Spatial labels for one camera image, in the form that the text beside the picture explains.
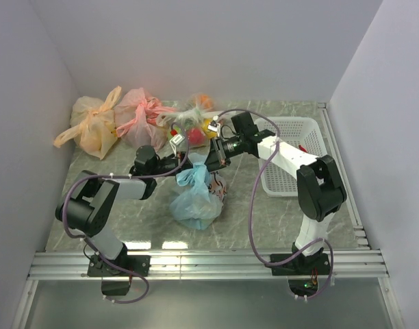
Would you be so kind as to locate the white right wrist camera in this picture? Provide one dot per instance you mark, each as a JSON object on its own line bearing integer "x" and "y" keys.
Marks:
{"x": 215, "y": 127}

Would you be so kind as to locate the aluminium mounting rail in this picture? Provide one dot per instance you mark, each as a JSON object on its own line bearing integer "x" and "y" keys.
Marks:
{"x": 182, "y": 264}

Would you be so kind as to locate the pink plastic bag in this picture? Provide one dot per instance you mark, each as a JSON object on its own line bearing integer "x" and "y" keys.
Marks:
{"x": 135, "y": 118}

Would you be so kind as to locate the white plastic basket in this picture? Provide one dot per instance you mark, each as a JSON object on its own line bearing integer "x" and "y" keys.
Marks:
{"x": 279, "y": 176}

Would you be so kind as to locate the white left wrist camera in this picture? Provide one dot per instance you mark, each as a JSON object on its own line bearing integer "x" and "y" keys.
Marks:
{"x": 175, "y": 142}

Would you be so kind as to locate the beige plastic bag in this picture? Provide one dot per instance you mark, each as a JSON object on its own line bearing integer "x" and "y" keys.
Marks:
{"x": 92, "y": 124}

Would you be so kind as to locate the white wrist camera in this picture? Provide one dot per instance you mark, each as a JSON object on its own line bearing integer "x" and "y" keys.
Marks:
{"x": 175, "y": 142}
{"x": 215, "y": 127}

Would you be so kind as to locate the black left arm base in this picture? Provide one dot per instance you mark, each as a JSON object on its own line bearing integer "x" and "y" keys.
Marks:
{"x": 117, "y": 275}

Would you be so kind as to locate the clear plastic bag with fruits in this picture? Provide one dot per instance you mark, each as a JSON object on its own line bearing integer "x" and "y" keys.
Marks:
{"x": 189, "y": 114}

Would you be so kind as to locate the yellow smiley fruit in bag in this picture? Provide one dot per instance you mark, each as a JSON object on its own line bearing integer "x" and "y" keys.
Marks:
{"x": 205, "y": 129}

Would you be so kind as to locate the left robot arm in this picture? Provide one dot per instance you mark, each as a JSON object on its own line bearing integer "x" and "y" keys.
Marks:
{"x": 86, "y": 207}

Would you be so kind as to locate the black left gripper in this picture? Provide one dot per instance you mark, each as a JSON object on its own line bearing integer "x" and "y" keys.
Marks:
{"x": 187, "y": 165}

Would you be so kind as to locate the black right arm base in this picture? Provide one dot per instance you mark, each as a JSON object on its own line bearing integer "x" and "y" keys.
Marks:
{"x": 309, "y": 275}

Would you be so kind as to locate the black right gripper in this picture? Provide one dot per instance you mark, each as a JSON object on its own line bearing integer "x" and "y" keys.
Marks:
{"x": 217, "y": 157}

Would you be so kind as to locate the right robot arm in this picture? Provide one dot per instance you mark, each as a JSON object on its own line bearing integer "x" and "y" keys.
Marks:
{"x": 320, "y": 188}

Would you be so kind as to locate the red fake fruit in bag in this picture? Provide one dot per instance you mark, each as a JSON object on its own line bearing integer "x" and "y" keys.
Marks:
{"x": 196, "y": 137}

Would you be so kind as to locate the light blue plastic bag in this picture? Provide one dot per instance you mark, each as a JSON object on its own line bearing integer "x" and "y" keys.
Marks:
{"x": 199, "y": 196}

